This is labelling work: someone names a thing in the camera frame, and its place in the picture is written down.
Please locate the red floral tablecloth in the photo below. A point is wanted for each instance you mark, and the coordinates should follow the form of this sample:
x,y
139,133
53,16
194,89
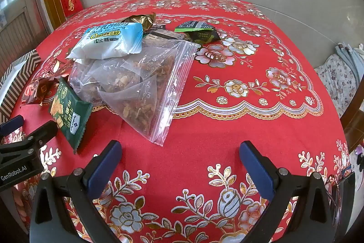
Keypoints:
x,y
233,123

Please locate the striped edge white tray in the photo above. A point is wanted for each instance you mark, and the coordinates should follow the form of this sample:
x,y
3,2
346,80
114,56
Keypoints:
x,y
17,80

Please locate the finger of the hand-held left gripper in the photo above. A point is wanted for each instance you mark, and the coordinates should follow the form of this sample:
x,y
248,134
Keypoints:
x,y
12,122
42,133

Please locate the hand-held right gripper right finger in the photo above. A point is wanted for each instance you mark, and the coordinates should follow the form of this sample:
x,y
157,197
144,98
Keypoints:
x,y
256,169

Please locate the clear zip bag of snacks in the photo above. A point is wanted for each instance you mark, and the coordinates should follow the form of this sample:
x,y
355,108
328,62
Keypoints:
x,y
142,83

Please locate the black striped snack packet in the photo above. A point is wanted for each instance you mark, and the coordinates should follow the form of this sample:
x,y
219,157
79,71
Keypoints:
x,y
162,35

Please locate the floral chair cushion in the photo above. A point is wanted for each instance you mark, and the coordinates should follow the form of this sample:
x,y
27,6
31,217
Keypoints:
x,y
337,83

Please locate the black green snack packet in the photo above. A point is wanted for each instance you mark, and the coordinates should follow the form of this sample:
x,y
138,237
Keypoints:
x,y
202,32

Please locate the white blue snack packet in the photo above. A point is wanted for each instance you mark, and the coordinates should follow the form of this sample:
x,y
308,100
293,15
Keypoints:
x,y
108,42

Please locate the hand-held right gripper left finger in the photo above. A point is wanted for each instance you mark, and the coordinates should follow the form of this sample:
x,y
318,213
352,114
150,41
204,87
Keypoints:
x,y
103,171

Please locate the dark green cracker packet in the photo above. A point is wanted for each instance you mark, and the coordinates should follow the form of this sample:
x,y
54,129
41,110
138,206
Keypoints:
x,y
69,115

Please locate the light blue cloth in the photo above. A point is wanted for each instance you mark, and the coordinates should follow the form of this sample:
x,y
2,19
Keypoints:
x,y
349,58

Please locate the brown slatted door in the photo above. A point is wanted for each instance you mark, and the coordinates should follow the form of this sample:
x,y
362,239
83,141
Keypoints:
x,y
20,35

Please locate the gold foil snack packet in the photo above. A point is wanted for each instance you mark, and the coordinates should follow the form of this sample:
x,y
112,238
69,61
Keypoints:
x,y
140,21

